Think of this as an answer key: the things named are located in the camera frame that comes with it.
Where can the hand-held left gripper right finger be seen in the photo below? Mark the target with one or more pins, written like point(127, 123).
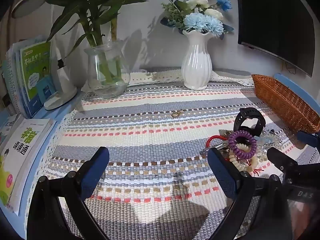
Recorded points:
point(222, 173)

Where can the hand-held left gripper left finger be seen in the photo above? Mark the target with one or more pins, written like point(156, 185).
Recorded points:
point(95, 172)

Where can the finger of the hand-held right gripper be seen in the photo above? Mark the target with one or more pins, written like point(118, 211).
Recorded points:
point(308, 138)
point(276, 156)

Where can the light blue hair clip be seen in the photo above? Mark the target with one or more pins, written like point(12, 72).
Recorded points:
point(265, 140)

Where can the brown wicker basket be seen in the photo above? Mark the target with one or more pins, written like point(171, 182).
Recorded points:
point(282, 100)

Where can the black wrist watch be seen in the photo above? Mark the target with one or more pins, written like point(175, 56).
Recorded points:
point(250, 112)

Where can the striped woven table mat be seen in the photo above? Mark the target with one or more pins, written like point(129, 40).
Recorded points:
point(150, 142)

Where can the white workbook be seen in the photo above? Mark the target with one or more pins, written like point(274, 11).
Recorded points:
point(25, 150)

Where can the small gold clasp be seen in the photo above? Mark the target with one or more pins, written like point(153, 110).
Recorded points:
point(176, 114)

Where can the clear glass vase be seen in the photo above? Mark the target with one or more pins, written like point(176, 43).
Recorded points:
point(110, 90)

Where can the white desk lamp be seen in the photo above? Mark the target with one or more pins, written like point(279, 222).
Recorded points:
point(62, 85)

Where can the blue and white booklet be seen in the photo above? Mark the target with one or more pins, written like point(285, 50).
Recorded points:
point(7, 127)

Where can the white ribbed ceramic vase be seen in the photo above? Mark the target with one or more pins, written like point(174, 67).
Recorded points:
point(196, 65)

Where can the green cover book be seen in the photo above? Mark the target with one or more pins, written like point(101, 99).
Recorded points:
point(37, 75)

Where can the row of standing books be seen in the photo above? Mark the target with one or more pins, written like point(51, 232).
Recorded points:
point(13, 80)

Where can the black monitor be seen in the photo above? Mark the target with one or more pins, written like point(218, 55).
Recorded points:
point(275, 17)

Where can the blue and white artificial flowers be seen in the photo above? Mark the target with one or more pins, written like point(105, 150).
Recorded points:
point(202, 22)

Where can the green bamboo plant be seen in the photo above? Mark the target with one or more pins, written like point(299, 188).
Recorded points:
point(100, 5)

